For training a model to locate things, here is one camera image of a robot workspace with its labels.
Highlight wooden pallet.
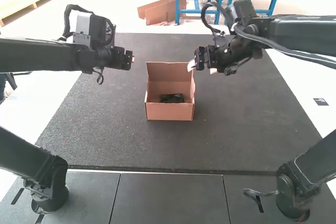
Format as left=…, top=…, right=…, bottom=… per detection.
left=0, top=0, right=60, bottom=27

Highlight dark base panel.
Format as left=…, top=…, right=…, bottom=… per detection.
left=0, top=170, right=121, bottom=224
left=223, top=174, right=336, bottom=224
left=110, top=173, right=231, bottom=224

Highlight black cable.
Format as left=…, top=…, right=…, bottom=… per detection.
left=64, top=4, right=93, bottom=41
left=201, top=2, right=227, bottom=39
left=230, top=23, right=336, bottom=65
left=92, top=66, right=104, bottom=85

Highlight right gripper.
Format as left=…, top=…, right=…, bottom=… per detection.
left=186, top=40, right=238, bottom=75

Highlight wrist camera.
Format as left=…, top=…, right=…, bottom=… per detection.
left=71, top=10, right=116, bottom=49
left=225, top=0, right=257, bottom=25

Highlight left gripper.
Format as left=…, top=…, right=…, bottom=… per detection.
left=112, top=46, right=135, bottom=71

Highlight black square fan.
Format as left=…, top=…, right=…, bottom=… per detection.
left=160, top=92, right=185, bottom=103

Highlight black mat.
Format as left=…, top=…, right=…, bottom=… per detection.
left=35, top=33, right=323, bottom=175

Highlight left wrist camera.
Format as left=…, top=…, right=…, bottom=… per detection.
left=71, top=10, right=116, bottom=49

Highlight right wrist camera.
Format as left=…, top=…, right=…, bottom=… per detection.
left=225, top=0, right=257, bottom=25

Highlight black card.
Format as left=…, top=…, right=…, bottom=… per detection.
left=312, top=98, right=330, bottom=107

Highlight brown cardboard sheets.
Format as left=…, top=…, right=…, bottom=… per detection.
left=137, top=0, right=187, bottom=26

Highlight cardboard box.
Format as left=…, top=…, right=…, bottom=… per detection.
left=144, top=61, right=196, bottom=122

